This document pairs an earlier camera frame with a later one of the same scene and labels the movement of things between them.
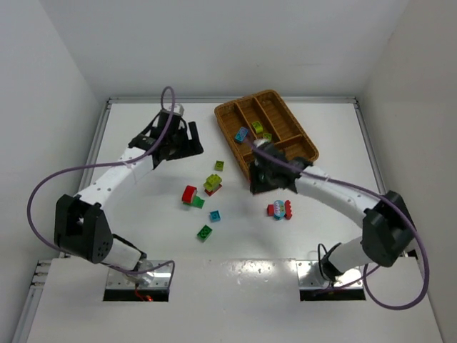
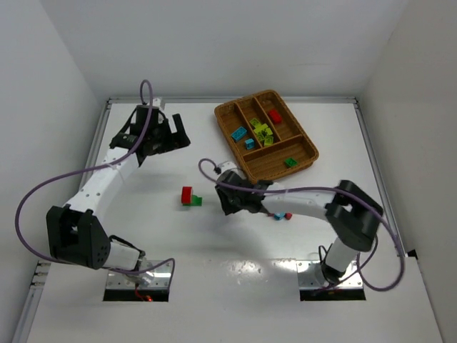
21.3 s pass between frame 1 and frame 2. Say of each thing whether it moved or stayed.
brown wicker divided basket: stayed
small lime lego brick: moved
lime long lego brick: moved
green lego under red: stayed
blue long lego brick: moved
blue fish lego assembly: stayed
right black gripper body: moved
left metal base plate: stayed
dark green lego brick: moved
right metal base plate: stayed
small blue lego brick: moved
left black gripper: moved
